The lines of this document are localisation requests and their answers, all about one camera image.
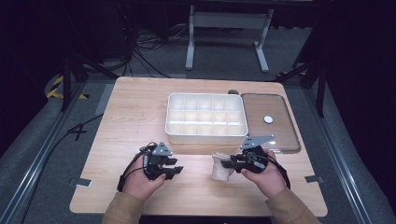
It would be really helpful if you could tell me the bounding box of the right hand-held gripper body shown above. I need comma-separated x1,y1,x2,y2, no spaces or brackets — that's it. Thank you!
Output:
239,133,276,175

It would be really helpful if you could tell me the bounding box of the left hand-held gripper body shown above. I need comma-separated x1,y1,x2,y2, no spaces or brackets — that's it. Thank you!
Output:
143,141,174,182

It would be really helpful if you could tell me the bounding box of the beige sock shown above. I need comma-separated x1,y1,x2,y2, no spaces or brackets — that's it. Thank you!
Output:
211,151,234,182

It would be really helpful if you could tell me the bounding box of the person's left hand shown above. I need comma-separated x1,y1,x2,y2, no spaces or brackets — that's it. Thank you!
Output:
121,155,167,202

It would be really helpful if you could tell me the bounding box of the person's right hand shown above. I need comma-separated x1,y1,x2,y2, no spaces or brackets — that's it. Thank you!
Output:
241,149,290,200

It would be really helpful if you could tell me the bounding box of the white compartment storage box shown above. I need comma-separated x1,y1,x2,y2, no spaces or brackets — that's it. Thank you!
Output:
164,91,249,146

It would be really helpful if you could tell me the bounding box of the clear lid with white knob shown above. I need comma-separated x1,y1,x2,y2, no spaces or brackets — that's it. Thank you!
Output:
240,92,303,155

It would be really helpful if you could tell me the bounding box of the small grey tape piece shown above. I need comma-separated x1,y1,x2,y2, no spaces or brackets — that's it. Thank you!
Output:
68,176,93,189
304,175,325,184

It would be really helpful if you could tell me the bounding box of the grey floor tape strip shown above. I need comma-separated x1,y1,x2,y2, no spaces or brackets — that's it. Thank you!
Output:
94,82,117,117

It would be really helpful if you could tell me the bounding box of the black tripod stand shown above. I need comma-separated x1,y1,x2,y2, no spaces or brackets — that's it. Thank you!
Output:
60,50,120,113
274,58,329,119

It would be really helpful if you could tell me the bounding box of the yellow black hazard tape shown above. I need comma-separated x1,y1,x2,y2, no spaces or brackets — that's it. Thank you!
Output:
45,75,90,101

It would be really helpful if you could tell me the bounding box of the right hand-held gripper black cable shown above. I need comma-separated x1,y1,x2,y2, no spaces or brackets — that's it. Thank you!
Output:
246,150,292,190

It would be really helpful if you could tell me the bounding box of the hand-held gripper black cable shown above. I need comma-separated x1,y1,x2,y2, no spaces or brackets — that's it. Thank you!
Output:
246,150,292,190
116,142,159,192

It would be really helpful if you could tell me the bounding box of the left hand-held gripper black cable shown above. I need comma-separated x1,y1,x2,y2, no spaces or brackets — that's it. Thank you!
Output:
116,142,159,192

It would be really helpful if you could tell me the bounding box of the thin black floor cable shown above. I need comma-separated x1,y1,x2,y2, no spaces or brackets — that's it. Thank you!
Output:
19,113,105,224

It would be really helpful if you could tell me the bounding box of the aluminium floor rail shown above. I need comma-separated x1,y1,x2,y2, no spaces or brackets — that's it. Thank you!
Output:
303,87,374,224
0,83,86,224

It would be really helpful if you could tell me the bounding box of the bundle of black floor cables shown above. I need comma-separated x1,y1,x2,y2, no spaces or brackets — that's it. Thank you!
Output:
123,26,190,79

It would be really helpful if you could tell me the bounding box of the white metal stand frame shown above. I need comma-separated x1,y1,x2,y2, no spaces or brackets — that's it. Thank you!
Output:
185,4,276,75

